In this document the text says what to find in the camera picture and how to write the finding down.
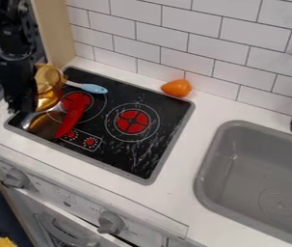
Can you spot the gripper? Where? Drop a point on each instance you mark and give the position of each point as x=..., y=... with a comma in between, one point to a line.
x=17, y=83

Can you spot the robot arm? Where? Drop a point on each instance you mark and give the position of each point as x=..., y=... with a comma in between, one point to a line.
x=13, y=29

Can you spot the brown metal pot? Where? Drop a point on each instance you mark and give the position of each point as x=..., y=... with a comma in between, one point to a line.
x=48, y=84

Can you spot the toy stove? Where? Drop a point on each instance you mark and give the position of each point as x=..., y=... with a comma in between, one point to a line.
x=152, y=135

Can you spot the red toy pepper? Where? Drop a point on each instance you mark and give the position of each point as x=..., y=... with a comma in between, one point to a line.
x=71, y=113

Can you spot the blue and white spoon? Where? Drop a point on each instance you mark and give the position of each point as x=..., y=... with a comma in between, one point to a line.
x=91, y=87

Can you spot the orange toy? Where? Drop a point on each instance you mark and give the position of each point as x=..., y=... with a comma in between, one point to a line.
x=176, y=87

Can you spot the toy sink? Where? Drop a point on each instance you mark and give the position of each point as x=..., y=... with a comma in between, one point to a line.
x=259, y=180

